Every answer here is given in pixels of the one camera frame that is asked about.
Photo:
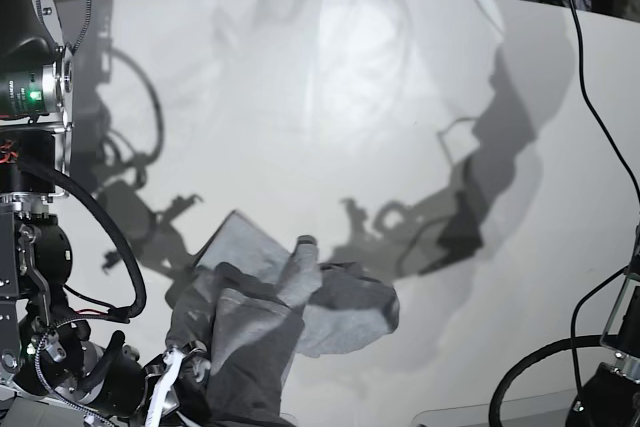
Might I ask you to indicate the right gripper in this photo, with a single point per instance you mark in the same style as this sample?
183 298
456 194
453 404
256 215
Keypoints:
171 380

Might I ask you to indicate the grey t-shirt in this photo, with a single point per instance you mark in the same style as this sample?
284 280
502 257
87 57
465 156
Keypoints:
253 306

